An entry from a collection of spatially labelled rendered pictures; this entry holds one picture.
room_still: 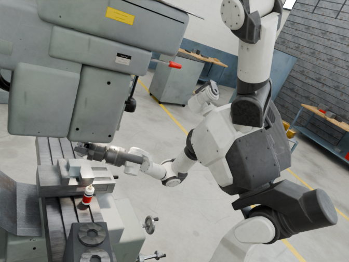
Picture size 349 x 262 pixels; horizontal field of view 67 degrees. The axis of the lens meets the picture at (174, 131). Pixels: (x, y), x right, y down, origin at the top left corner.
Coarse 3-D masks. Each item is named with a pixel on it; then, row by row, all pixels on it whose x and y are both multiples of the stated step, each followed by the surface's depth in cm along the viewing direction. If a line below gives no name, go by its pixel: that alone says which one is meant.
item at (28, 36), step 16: (0, 0) 68; (16, 0) 71; (32, 0) 80; (0, 16) 70; (16, 16) 71; (32, 16) 73; (0, 32) 71; (16, 32) 73; (32, 32) 75; (48, 32) 77; (0, 48) 73; (16, 48) 75; (32, 48) 77; (48, 48) 79; (0, 64) 75; (16, 64) 77; (48, 64) 81; (64, 64) 83; (80, 64) 86
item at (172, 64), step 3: (150, 60) 97; (153, 60) 97; (156, 60) 97; (159, 60) 98; (162, 60) 99; (162, 63) 100; (165, 63) 100; (168, 63) 100; (171, 63) 100; (174, 63) 101; (177, 63) 102; (168, 66) 102; (171, 66) 101; (174, 66) 102; (177, 66) 102; (180, 66) 103
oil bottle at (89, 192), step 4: (88, 188) 121; (92, 188) 122; (84, 192) 122; (88, 192) 120; (92, 192) 122; (84, 196) 122; (88, 196) 121; (84, 200) 122; (88, 200) 123; (84, 204) 123; (88, 204) 124
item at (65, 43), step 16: (64, 32) 78; (80, 32) 80; (64, 48) 80; (80, 48) 82; (96, 48) 84; (112, 48) 86; (128, 48) 89; (96, 64) 87; (112, 64) 89; (128, 64) 92; (144, 64) 95
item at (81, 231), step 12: (72, 228) 88; (84, 228) 88; (96, 228) 90; (72, 240) 85; (84, 240) 84; (96, 240) 86; (108, 240) 89; (72, 252) 82; (84, 252) 80; (96, 252) 82; (108, 252) 85
